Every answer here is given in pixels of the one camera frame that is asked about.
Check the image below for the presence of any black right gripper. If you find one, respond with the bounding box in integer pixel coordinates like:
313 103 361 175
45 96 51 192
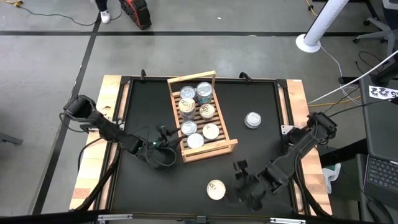
226 160 277 211

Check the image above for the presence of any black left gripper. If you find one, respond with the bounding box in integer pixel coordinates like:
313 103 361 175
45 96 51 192
133 126 185 156

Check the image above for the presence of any silver lid tuna can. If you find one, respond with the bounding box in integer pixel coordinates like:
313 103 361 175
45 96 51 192
180 119 198 137
244 111 262 129
187 133 205 149

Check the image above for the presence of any gold lid tuna can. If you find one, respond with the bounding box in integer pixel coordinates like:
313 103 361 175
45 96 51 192
178 97 197 121

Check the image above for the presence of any white lid tuna can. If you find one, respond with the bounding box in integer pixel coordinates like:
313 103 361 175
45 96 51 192
206 179 227 201
201 123 221 141

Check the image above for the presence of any wooden slatted shelf rack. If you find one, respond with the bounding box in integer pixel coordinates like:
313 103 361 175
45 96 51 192
167 70 239 164

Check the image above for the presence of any pale gold lid can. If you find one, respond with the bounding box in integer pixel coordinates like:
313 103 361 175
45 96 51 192
198 103 216 121

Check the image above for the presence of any pink salmon can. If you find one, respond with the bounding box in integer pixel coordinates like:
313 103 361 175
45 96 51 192
179 85 197 101

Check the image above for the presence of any teal blue tuna can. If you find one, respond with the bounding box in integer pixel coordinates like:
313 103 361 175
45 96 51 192
195 81 214 105

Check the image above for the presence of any white green bag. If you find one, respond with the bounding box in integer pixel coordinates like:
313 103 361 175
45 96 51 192
322 162 342 195

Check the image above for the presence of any black laptop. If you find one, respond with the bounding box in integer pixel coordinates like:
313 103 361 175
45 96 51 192
363 154 398 206

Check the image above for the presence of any red black floor device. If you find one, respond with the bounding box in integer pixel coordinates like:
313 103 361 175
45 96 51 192
119 0 153 30

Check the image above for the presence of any person's foot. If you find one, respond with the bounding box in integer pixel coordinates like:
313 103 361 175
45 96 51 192
95 0 112 25

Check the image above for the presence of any white tower fan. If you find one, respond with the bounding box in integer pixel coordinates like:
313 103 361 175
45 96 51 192
295 0 351 54

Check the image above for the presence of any white printed marker sheet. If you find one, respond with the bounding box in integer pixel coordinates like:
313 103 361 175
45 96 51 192
368 85 398 101

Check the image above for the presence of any grey metal foot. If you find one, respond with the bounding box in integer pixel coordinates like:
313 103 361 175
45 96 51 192
0 132 24 146

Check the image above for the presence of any grey office chair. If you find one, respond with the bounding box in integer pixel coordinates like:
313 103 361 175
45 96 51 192
353 0 398 58

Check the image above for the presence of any silver metal bracket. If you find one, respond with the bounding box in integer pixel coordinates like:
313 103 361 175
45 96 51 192
269 217 307 224
97 213 134 222

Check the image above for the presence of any black cable sleeve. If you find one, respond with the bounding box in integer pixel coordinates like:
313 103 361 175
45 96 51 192
292 167 332 218
73 146 122 213

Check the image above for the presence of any yellow floor cable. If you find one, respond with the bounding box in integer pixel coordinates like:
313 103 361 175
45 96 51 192
307 96 363 108

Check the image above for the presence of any black floor cable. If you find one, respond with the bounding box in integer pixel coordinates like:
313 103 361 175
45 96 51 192
18 3 123 27

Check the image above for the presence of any thick white cable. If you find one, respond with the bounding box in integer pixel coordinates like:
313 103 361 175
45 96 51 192
307 49 398 106

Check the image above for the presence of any thin white fan cable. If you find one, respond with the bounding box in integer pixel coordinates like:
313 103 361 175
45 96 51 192
319 45 361 106

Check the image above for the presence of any yellow cable plug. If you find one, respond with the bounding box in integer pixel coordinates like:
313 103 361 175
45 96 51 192
0 0 24 9

